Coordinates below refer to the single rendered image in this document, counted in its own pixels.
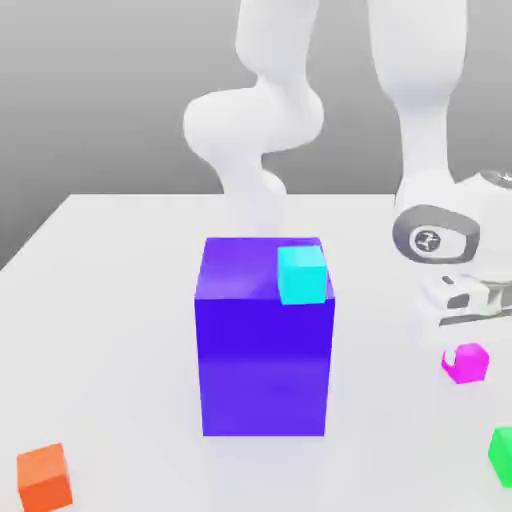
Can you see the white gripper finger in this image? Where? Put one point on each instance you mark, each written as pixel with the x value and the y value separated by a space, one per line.
pixel 450 356

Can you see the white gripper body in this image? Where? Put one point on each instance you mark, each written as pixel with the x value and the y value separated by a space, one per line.
pixel 472 332

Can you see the small magenta cube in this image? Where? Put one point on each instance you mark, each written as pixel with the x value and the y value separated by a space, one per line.
pixel 472 364

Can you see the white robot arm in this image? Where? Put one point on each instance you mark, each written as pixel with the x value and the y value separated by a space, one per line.
pixel 256 120

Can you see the small green cube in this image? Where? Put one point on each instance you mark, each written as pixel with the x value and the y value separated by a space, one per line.
pixel 503 454

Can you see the small cyan cube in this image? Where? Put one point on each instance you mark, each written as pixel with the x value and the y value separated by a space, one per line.
pixel 302 278

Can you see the small orange cube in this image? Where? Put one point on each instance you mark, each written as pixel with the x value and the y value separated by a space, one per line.
pixel 42 476

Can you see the large purple box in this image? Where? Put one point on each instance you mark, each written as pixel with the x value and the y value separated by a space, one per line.
pixel 262 360

